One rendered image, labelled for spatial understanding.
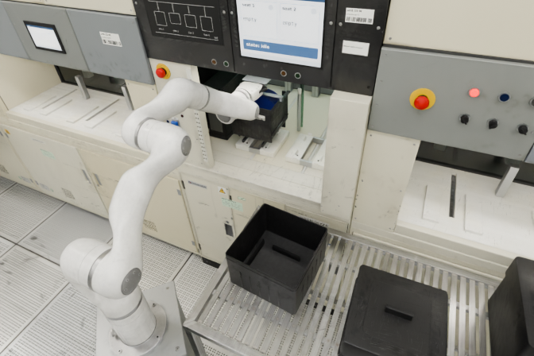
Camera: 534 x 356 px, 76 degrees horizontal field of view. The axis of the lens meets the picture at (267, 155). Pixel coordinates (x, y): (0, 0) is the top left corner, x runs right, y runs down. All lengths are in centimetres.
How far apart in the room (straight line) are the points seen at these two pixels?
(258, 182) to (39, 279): 170
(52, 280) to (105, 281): 170
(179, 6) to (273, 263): 99
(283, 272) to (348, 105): 68
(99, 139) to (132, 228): 115
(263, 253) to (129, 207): 62
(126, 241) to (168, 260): 146
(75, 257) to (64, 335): 139
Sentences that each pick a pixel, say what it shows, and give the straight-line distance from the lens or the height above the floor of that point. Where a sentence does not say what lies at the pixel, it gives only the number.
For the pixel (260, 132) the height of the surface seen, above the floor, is 101.
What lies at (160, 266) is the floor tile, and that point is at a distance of 245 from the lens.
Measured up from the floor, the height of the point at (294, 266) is 77.
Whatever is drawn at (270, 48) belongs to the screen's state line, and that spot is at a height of 151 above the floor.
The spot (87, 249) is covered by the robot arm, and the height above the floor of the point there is 118.
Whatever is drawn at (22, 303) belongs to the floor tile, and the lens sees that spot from 269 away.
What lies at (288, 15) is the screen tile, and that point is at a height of 162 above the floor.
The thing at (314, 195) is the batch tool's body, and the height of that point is 87.
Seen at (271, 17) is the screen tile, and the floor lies 161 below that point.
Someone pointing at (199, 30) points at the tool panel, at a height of 154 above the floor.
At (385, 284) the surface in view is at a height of 86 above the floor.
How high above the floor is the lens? 194
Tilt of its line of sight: 39 degrees down
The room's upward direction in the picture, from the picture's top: 3 degrees counter-clockwise
